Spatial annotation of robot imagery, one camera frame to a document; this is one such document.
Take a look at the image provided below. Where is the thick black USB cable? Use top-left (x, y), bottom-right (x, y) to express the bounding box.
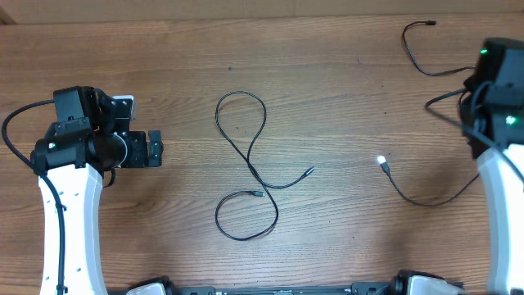
top-left (214, 90), bottom-right (316, 242)

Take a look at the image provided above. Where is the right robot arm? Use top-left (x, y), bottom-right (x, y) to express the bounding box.
top-left (459, 38), bottom-right (523, 294)

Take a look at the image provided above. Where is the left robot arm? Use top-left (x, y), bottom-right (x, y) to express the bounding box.
top-left (31, 86), bottom-right (164, 294)

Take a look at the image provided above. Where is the thin black USB cable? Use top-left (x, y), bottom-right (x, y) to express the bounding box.
top-left (401, 20), bottom-right (478, 78)

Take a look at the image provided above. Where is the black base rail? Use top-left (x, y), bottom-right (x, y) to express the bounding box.
top-left (174, 282), bottom-right (405, 295)

